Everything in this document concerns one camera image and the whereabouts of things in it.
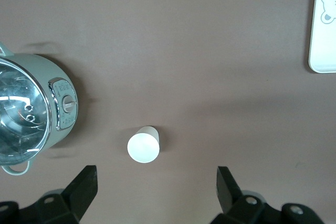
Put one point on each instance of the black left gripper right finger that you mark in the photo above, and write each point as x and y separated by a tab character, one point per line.
231	195

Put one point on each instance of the white plastic cup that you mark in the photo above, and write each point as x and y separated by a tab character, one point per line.
143	146

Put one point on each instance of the grey pot glass lid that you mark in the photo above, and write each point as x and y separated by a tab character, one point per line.
59	82

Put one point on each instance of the white tray with bear print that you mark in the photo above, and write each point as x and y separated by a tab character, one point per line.
323	37

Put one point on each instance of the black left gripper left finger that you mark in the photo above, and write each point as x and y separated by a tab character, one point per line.
78	192

